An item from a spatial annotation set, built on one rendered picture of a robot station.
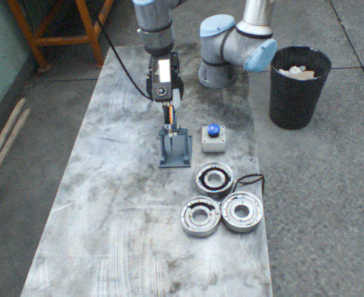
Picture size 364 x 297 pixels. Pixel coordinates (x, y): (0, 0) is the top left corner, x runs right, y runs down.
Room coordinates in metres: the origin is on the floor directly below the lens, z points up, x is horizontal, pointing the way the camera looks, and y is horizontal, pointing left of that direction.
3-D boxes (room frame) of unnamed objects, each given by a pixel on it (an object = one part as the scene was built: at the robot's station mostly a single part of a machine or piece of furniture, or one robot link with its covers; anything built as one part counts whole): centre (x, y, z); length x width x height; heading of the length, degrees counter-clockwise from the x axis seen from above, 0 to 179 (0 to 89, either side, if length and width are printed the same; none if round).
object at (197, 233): (0.43, -0.02, 0.82); 0.10 x 0.10 x 0.04
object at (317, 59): (1.54, -0.75, 0.21); 0.34 x 0.34 x 0.43
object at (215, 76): (1.03, -0.18, 0.85); 0.15 x 0.15 x 0.10
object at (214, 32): (1.03, -0.19, 0.97); 0.13 x 0.12 x 0.14; 39
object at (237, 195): (0.42, -0.13, 0.82); 0.10 x 0.10 x 0.04
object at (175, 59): (0.71, 0.01, 1.12); 0.09 x 0.08 x 0.12; 170
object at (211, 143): (0.70, -0.10, 0.82); 0.08 x 0.07 x 0.05; 170
